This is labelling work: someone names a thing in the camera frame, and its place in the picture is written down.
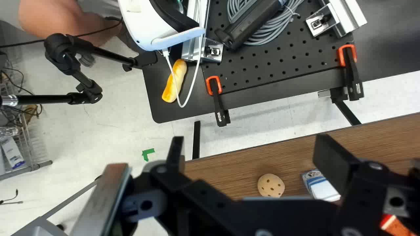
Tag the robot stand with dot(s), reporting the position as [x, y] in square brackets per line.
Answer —
[282, 68]

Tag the toy bread roll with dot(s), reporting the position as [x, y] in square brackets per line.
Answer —
[174, 81]

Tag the round tan cookie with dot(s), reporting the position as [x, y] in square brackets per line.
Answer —
[271, 186]

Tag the white headset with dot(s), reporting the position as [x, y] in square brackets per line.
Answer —
[154, 23]

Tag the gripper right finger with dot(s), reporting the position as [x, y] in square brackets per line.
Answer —
[364, 183]

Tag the orange and black clamp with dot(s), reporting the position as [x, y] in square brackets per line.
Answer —
[216, 98]
[351, 73]

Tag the black power brick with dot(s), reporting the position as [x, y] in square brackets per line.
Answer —
[249, 21]

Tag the silver aluminium bracket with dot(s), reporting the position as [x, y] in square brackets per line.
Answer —
[200, 49]
[338, 14]

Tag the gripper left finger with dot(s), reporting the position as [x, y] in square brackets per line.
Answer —
[183, 193]

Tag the white and blue carton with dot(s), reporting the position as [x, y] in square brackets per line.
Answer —
[320, 188]

